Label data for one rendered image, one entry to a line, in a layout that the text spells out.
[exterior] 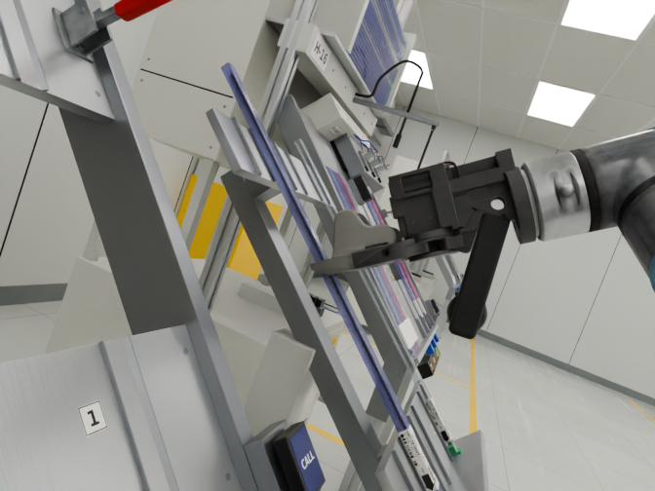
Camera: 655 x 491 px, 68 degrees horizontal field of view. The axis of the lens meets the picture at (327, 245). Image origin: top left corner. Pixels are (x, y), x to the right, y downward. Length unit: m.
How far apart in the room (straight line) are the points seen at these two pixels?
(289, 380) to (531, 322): 7.30
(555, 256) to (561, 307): 0.74
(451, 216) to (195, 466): 0.28
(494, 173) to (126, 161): 0.32
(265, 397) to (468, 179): 0.36
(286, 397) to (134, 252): 0.29
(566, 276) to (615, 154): 7.40
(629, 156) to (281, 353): 0.42
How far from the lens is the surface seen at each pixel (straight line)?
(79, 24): 0.46
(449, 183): 0.46
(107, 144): 0.45
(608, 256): 7.96
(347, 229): 0.47
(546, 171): 0.46
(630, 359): 8.13
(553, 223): 0.46
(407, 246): 0.44
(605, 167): 0.46
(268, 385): 0.63
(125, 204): 0.43
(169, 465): 0.34
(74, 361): 0.31
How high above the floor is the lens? 0.98
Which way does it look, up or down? 4 degrees down
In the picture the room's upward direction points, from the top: 20 degrees clockwise
